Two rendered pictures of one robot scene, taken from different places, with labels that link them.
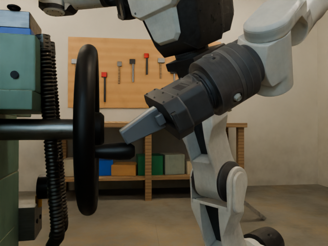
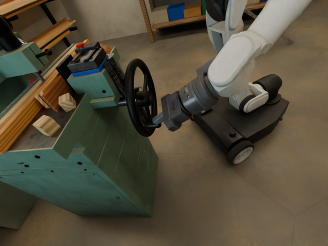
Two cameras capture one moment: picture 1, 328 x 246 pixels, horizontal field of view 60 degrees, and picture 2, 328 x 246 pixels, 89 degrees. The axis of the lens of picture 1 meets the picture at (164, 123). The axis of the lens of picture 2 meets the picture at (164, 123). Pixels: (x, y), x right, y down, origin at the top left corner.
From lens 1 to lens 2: 41 cm
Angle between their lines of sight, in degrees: 53
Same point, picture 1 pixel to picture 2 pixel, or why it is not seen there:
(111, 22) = not seen: outside the picture
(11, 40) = (94, 78)
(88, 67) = (130, 101)
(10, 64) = (100, 88)
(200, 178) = not seen: hidden behind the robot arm
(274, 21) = (222, 78)
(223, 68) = (192, 104)
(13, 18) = (89, 65)
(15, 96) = (109, 102)
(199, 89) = (180, 114)
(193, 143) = (218, 43)
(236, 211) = not seen: hidden behind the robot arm
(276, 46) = (225, 89)
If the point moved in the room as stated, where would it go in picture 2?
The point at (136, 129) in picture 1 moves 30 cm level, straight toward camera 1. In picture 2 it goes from (158, 120) to (129, 230)
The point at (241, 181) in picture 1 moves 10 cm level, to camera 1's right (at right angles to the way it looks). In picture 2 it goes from (249, 67) to (270, 66)
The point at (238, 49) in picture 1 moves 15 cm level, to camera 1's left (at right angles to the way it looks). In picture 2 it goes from (201, 92) to (146, 92)
